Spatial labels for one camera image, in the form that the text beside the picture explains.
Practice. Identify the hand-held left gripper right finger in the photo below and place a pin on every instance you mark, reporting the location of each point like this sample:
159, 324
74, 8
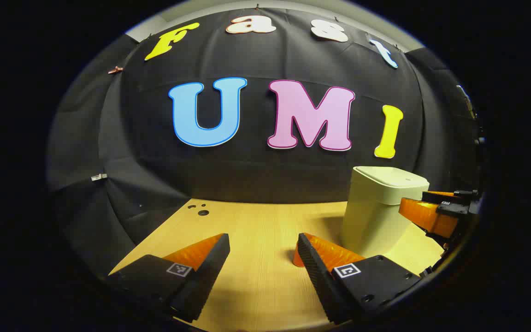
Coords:
318, 276

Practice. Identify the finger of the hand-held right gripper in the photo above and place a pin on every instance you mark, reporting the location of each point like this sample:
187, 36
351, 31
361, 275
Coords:
459, 195
427, 214

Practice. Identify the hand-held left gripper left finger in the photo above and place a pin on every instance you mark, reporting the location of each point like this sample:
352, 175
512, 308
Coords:
208, 267

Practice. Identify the orange pop can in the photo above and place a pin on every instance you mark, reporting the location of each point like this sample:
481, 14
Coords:
295, 259

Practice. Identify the pale green desktop garbage bin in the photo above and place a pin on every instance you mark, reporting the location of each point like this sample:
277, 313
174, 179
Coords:
371, 221

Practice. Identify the wooden desktop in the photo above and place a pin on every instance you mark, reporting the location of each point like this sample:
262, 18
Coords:
256, 230

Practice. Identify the black backdrop cloth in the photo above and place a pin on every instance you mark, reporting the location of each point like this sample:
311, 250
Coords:
256, 175

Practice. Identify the white cloth clip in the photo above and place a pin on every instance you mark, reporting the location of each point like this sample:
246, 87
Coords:
99, 177

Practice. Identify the copper cloth clip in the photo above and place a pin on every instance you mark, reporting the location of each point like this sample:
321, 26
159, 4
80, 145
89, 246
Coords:
115, 70

